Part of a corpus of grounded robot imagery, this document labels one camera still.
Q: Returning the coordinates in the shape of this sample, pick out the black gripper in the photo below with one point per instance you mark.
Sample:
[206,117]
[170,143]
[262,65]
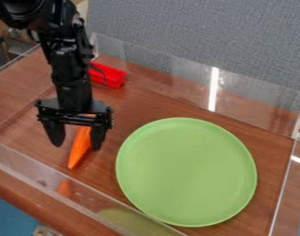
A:
[95,114]

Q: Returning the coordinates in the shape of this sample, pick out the orange toy carrot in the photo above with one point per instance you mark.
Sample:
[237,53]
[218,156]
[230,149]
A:
[79,146]

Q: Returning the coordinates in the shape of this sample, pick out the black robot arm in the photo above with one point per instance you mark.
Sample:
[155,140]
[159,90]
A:
[53,24]

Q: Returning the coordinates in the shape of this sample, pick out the red plastic block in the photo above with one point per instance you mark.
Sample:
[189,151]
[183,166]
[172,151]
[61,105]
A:
[106,75]

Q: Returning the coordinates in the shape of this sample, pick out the green round plate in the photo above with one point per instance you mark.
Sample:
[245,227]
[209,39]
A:
[186,172]

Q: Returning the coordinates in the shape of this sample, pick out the clear acrylic enclosure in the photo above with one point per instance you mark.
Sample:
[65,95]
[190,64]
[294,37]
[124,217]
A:
[79,201]

